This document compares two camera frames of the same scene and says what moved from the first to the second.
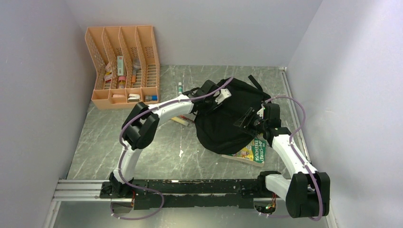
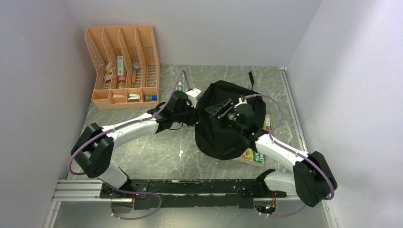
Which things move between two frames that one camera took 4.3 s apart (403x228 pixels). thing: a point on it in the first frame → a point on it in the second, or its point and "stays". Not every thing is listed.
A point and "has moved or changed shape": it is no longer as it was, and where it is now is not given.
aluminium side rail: x=295 y=114 stays
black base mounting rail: x=234 y=193 stays
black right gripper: x=242 y=121 → x=214 y=110
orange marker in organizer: x=133 y=79 stays
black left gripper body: x=211 y=105 → x=187 y=116
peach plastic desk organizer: x=127 y=69 stays
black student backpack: x=215 y=127 has moved or changed shape
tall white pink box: x=120 y=65 stays
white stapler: x=133 y=97 stays
